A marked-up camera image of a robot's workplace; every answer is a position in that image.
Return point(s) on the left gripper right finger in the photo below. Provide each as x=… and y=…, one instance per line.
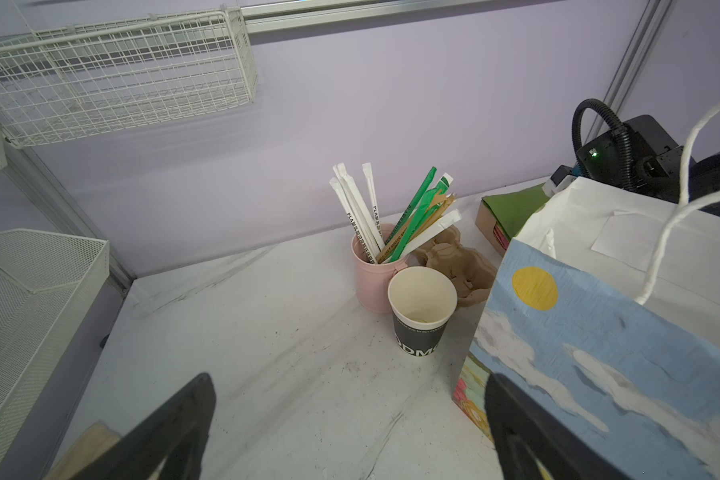
x=530, y=442

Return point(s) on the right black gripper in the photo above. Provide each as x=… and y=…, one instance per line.
x=636, y=155

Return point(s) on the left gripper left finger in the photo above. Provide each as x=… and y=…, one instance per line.
x=170, y=442

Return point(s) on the green napkin stack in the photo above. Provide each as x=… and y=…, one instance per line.
x=512, y=210

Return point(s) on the green paper gift bag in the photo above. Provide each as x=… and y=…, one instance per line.
x=605, y=312

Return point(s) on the stacked paper coffee cup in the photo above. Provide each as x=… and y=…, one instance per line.
x=422, y=302

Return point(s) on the pink napkin stack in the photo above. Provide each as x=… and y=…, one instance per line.
x=501, y=237

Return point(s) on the cardboard napkin box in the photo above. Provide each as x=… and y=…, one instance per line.
x=485, y=222

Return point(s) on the brown pulp cup carriers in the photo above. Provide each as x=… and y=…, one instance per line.
x=469, y=271

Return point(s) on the white mesh two-tier shelf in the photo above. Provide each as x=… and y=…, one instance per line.
x=48, y=282

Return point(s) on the pink straw holder cup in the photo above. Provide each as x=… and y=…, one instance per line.
x=372, y=280

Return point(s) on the white wire basket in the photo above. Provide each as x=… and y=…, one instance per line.
x=80, y=81

